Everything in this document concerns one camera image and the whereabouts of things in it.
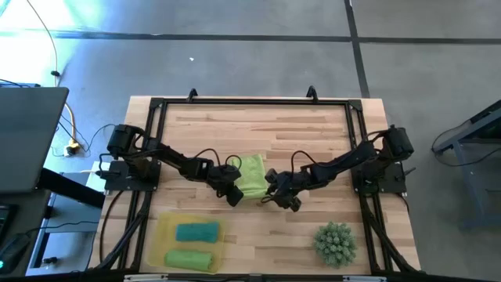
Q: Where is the white paper sheet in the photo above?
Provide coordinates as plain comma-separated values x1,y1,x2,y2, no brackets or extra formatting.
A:
84,161,106,193

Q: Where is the grey shelf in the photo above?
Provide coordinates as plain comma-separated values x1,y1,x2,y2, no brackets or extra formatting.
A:
45,193,103,235

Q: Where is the black desk beam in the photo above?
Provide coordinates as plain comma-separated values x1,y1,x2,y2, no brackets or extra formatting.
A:
37,167,106,209

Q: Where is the blue-grey metal table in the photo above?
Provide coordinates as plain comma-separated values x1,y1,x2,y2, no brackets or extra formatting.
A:
432,99,501,232

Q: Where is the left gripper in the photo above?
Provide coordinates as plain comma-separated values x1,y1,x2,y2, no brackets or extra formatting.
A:
209,163,245,208

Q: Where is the yellow translucent plastic basket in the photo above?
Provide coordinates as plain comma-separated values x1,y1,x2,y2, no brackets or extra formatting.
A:
147,211,227,274

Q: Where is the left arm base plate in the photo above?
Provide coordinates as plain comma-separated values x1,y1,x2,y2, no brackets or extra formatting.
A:
100,159,161,193

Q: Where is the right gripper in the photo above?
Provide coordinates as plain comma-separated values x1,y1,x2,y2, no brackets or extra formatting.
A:
265,168,315,213

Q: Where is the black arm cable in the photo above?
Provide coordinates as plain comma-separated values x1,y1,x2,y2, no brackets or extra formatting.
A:
191,147,243,173
260,150,320,204

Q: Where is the grey laptop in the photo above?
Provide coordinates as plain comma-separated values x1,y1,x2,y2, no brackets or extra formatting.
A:
0,86,70,195

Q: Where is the dark desk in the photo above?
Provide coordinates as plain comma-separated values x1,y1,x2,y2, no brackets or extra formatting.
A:
0,190,52,277

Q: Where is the green artificial succulent plant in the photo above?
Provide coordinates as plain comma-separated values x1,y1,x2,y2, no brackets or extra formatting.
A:
312,221,359,269

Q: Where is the pale lime microfiber towel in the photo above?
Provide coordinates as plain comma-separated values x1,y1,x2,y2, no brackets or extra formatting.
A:
233,153,272,201

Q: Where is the yellow power plug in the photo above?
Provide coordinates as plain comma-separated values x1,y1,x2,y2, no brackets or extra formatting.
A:
64,140,82,157

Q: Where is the bright green microfiber towel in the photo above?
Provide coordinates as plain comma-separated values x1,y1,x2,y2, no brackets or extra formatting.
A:
164,249,215,273

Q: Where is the black aluminium table frame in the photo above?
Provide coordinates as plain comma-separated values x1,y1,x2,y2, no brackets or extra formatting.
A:
88,86,423,275

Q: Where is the teal microfiber towel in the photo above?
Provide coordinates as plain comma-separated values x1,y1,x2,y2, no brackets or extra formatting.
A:
175,221,221,244

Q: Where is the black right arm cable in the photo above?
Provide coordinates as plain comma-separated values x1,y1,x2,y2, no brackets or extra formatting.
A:
260,150,320,204

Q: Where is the thin black cable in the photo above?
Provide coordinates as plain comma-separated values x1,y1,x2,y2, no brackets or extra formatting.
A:
430,119,501,168
58,123,118,157

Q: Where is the white bracket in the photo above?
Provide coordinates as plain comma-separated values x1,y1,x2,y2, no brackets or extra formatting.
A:
123,273,170,282
342,275,387,282

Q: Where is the thin white cable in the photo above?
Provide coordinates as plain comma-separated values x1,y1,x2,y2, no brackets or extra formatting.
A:
25,0,59,88

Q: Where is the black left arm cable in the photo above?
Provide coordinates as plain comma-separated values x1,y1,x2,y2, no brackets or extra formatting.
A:
191,147,243,173

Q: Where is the yellow cable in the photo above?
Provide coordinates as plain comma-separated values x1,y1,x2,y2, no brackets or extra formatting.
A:
64,102,79,146

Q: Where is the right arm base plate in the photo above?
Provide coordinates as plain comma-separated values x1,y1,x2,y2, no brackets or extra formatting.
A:
351,161,408,195

